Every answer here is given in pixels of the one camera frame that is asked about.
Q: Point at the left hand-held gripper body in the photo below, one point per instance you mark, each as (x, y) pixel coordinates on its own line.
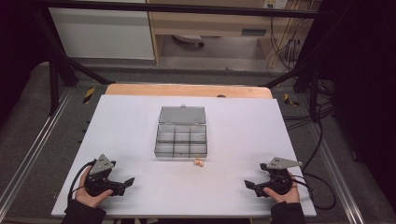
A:
(99, 174)

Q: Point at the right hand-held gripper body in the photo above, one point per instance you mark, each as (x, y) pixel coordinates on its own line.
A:
(280, 179)

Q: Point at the person's right hand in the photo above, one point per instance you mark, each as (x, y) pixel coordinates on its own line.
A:
(286, 196)

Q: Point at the person's left hand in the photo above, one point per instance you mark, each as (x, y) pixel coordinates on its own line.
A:
(88, 199)

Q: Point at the white board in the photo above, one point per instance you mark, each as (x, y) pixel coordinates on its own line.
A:
(155, 174)

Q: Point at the small orange object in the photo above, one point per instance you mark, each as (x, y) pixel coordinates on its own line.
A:
(198, 162)

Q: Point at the clear plastic compartment box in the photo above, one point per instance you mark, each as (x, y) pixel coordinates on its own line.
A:
(182, 137)

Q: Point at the yellow black tape strip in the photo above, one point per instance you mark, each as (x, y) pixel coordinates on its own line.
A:
(289, 99)
(88, 95)

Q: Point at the wooden table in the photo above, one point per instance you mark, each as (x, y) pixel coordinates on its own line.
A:
(186, 90)

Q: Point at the white cabinet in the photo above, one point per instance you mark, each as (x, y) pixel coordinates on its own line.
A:
(102, 34)

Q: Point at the white chair base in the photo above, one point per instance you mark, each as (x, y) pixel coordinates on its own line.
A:
(188, 39)

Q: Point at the wooden desk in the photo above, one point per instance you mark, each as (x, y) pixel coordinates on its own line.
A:
(211, 25)

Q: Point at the white power strip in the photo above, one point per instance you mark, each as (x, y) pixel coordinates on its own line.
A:
(275, 3)

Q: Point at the aluminium floor rail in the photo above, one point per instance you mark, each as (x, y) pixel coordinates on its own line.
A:
(34, 146)
(334, 174)

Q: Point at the black metal frame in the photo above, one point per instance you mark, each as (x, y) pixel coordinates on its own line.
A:
(56, 77)

